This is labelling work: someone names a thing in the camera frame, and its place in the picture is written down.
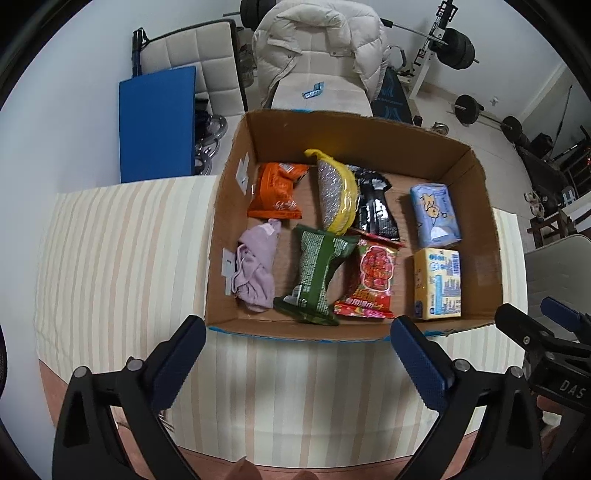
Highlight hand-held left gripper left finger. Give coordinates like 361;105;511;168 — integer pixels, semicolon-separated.
52;315;208;480

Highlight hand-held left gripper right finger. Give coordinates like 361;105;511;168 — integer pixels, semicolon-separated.
390;315;543;480

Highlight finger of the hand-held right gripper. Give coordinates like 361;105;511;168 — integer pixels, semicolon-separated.
540;296;591;334
494;302;557;354

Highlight yellow tissue pack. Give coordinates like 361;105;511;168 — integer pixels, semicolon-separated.
412;248;462;321

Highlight red snack packet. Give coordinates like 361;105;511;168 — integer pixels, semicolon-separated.
333;228;406;320

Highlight purple cloth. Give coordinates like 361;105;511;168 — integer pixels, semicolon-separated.
231;219;283;315

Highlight blue tissue pack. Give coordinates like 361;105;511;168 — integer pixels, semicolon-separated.
410;183;462;251

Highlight green snack packet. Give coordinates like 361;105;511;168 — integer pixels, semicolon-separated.
273;224;361;326

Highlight black snack packet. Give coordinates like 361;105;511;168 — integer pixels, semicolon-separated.
346;165;402;241

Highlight yellow banana-shaped pouch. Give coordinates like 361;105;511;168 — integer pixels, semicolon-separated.
304;148;361;235

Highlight orange snack packet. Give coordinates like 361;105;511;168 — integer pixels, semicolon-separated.
247;161;310;220

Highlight cardboard box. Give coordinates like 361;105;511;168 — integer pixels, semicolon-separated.
203;108;504;344

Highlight grey plastic chair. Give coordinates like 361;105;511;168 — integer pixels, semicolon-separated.
524;233;591;324

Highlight brown wooden chair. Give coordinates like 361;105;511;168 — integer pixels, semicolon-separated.
529;203;578;252

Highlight black exercise equipment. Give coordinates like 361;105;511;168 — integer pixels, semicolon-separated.
517;133;575;199

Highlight chrome metal rings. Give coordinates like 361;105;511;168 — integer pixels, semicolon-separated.
196;113;228;175

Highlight barbell on floor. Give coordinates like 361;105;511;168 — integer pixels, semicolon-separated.
452;95;525;141

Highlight blue folded mat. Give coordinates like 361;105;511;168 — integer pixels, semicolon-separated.
119;65;198;184

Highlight black weight bench pad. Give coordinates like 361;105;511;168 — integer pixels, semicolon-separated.
372;69;415;124

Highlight beige upholstered chair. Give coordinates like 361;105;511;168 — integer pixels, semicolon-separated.
270;74;374;117

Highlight white weight bench rack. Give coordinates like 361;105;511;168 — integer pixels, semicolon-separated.
409;0;455;100

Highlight dark water jug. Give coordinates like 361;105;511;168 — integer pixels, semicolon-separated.
235;25;257;88

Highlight beige padded chair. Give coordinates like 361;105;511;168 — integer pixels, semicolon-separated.
139;18;247;116

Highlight white padded jacket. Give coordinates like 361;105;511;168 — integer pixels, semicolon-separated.
252;0;389;108

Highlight black metal frame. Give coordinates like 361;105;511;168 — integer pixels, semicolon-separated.
131;28;153;77

